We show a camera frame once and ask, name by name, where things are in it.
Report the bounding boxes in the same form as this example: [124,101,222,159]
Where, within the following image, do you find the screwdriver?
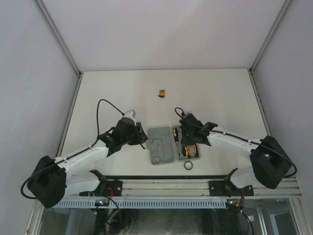
[172,128,179,144]
[182,145,189,158]

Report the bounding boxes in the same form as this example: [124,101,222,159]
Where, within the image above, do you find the orange hex key set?
[157,90,165,98]

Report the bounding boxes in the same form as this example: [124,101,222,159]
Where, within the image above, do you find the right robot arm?
[179,113,297,196]

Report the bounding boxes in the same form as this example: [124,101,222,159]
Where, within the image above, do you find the grey slotted cable duct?
[53,198,227,209]

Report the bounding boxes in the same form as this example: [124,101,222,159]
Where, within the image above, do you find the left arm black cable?
[96,98,124,138]

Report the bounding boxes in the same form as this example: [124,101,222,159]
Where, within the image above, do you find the grey plastic tool case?
[147,125,201,165]

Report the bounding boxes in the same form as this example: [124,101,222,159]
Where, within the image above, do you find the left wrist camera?
[123,110,136,123]

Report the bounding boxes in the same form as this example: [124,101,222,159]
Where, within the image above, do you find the orange black pliers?
[187,145,199,159]

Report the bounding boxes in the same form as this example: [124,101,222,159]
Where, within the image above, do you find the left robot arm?
[24,117,148,209]

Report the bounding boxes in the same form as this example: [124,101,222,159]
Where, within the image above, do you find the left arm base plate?
[79,180,123,197]

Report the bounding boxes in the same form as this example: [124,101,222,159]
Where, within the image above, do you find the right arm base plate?
[208,181,254,197]

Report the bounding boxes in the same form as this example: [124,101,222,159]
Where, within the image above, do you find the aluminium front rail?
[35,178,302,199]

